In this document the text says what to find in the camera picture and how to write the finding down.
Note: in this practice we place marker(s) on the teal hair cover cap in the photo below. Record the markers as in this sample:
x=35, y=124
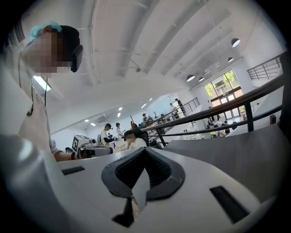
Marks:
x=36, y=31

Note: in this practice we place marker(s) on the person's left forearm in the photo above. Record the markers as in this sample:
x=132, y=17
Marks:
x=64, y=157

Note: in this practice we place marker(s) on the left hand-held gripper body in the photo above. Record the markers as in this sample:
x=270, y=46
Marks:
x=78, y=145

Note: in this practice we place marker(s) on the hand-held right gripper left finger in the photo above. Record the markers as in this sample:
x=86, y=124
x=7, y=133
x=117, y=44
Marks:
x=91, y=182

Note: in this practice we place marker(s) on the wooden coat stand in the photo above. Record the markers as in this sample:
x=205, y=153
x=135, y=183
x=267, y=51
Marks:
x=132, y=124

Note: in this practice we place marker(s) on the grey balcony railing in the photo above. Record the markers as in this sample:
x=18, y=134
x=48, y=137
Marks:
x=263, y=68
x=182, y=111

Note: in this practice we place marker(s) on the black pendant lamp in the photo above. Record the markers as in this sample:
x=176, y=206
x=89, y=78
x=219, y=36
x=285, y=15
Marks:
x=235, y=42
x=201, y=79
x=230, y=59
x=190, y=77

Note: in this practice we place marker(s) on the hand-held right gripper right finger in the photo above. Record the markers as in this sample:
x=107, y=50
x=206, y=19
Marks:
x=193, y=204

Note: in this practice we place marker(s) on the red wristband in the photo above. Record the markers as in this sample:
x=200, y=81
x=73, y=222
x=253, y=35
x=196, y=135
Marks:
x=73, y=156

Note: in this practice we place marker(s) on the ceiling light panel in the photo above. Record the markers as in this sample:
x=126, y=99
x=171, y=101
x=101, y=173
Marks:
x=42, y=83

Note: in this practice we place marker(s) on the black office chair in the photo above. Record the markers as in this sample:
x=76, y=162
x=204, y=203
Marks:
x=143, y=135

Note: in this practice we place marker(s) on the row of recessed ceiling lights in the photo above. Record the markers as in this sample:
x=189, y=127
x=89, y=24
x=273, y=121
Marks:
x=119, y=113

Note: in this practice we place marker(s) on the large glass entrance window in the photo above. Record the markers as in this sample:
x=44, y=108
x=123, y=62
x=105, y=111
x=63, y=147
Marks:
x=224, y=88

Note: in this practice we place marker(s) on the dark metal railing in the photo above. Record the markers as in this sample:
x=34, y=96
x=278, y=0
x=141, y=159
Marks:
x=250, y=113

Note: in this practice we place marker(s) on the black head-mounted camera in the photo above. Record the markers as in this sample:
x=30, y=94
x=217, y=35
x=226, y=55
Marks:
x=76, y=59

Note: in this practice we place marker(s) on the black water bottle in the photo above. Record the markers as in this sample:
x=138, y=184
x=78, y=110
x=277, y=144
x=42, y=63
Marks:
x=153, y=143

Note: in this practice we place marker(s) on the beige sweatshirt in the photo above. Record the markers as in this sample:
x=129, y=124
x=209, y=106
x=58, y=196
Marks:
x=34, y=127

